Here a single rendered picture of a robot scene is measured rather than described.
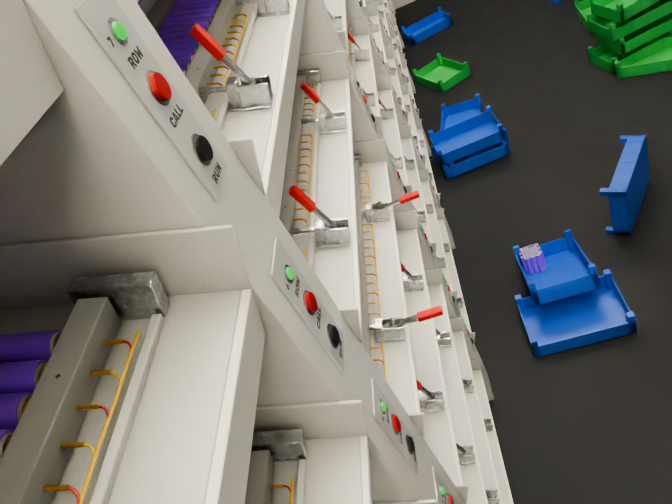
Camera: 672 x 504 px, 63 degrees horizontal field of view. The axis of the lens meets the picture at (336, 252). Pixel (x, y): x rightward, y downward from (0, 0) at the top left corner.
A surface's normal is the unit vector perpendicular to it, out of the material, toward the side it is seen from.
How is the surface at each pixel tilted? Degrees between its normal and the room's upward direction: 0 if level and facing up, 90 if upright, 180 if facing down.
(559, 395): 0
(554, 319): 0
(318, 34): 90
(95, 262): 90
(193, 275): 90
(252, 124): 18
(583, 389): 0
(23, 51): 108
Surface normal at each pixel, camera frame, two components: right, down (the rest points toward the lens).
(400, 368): -0.11, -0.74
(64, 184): 0.00, 0.66
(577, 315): -0.41, -0.68
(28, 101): 0.99, -0.08
